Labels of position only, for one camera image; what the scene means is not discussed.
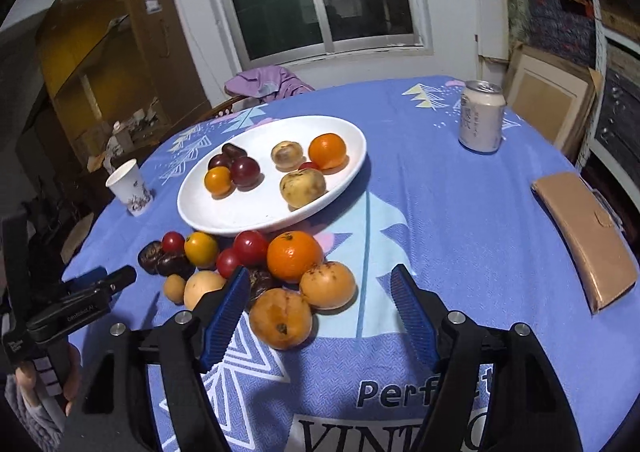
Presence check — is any dark chestnut-like fruit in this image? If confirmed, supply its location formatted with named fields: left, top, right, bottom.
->
left=138, top=241, right=165, bottom=275
left=207, top=153, right=232, bottom=169
left=155, top=253, right=195, bottom=280

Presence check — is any dark mangosteen front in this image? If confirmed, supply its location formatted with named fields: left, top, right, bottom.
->
left=247, top=268, right=280, bottom=307

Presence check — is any large tan round fruit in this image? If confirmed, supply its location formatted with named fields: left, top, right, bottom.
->
left=183, top=270, right=227, bottom=310

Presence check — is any small tan round fruit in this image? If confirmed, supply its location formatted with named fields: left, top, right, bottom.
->
left=163, top=275, right=186, bottom=306

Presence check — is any small red tomato back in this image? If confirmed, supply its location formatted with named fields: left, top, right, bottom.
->
left=160, top=231, right=186, bottom=254

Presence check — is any yellow-orange tomato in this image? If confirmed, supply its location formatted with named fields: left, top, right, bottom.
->
left=184, top=231, right=219, bottom=269

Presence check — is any orange mandarin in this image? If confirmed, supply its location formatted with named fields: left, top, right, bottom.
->
left=308, top=133, right=347, bottom=171
left=267, top=231, right=324, bottom=283

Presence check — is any pale orange speckled fruit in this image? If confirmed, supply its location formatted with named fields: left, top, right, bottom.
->
left=299, top=261, right=357, bottom=310

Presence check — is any brown bruised round fruit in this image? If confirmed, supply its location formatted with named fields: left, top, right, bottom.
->
left=271, top=140, right=304, bottom=172

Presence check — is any dark chestnut-like fruit back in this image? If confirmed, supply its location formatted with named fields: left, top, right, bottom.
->
left=207, top=153, right=232, bottom=169

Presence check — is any grey knit sleeve forearm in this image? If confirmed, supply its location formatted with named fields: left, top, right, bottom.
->
left=4, top=370, right=62, bottom=452

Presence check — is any person's left hand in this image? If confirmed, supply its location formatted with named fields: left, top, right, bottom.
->
left=14, top=344, right=81, bottom=416

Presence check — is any orange-brown passion fruit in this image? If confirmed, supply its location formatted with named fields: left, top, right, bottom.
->
left=250, top=289, right=314, bottom=350

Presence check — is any white oval plate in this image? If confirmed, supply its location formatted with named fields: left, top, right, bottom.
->
left=177, top=115, right=367, bottom=237

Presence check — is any white paper cup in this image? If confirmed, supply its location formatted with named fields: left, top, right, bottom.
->
left=105, top=159, right=153, bottom=217

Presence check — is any small orange fruit in plate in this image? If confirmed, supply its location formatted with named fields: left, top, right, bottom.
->
left=204, top=166, right=234, bottom=198

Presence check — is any yellowish potato-like fruit in plate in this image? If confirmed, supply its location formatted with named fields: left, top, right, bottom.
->
left=280, top=168, right=326, bottom=209

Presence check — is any dark red plum in plate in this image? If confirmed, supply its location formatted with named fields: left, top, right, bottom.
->
left=231, top=157, right=262, bottom=189

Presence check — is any blue printed tablecloth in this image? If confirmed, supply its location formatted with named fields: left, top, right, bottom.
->
left=66, top=76, right=639, bottom=451

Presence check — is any dark plum behind in plate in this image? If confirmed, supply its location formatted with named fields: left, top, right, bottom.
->
left=221, top=142, right=247, bottom=161

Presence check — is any small red cherry tomato plate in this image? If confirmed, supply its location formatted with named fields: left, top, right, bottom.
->
left=298, top=161, right=320, bottom=171

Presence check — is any orange mandarin in plate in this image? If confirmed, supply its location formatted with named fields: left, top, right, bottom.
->
left=308, top=133, right=347, bottom=171

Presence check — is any wooden chair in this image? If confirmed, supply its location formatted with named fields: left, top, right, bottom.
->
left=198, top=95, right=246, bottom=123

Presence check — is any tan leather wallet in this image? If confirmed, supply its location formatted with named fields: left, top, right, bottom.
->
left=532, top=172, right=639, bottom=315

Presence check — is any white drink can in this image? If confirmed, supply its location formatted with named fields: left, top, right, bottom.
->
left=459, top=81, right=506, bottom=154

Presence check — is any wooden cabinet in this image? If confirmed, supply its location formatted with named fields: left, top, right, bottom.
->
left=36, top=0, right=210, bottom=151

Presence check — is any purple cloth on chair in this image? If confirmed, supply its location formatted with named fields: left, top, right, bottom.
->
left=224, top=66, right=314, bottom=104

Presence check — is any wooden framed board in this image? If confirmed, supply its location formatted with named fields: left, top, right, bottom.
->
left=504, top=44, right=603, bottom=163

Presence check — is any shelf with patterned boxes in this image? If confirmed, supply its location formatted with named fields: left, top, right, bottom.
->
left=506, top=0, right=639, bottom=183

